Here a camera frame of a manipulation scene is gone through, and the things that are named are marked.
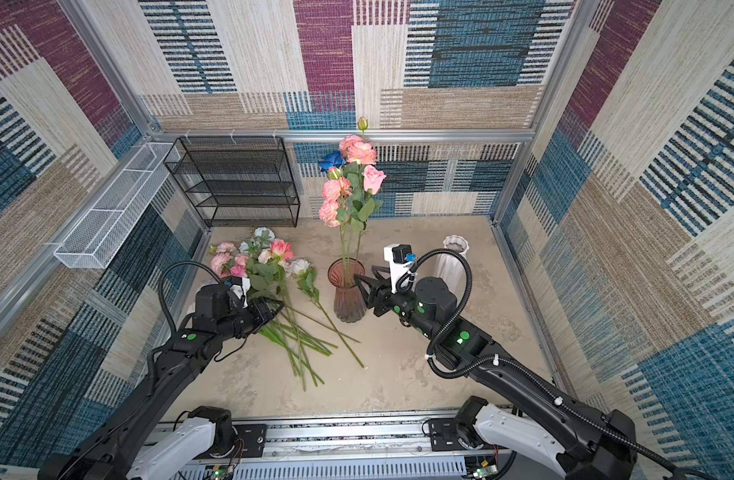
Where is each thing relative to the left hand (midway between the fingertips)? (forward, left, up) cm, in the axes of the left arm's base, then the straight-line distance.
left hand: (280, 302), depth 79 cm
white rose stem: (+16, -3, -12) cm, 21 cm away
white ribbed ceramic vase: (+9, -46, +2) cm, 47 cm away
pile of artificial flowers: (0, -2, -16) cm, 16 cm away
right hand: (-2, -22, +14) cm, 26 cm away
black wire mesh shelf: (+50, +24, 0) cm, 56 cm away
